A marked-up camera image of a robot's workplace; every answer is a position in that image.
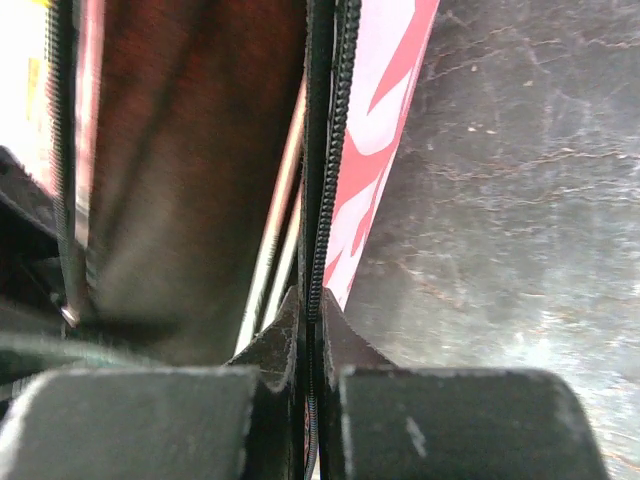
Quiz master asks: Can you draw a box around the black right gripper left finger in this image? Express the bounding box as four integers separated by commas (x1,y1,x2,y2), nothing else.
1,289,304,479

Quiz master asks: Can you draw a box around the pink badminton racket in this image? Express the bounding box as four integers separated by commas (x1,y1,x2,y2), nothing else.
261,188,302,331
234,81,306,354

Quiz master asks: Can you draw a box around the pink sport racket bag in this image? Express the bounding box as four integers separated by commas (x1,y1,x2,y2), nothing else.
1,1,438,479

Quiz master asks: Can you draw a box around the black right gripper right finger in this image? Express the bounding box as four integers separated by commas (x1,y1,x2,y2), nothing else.
317,292,608,479

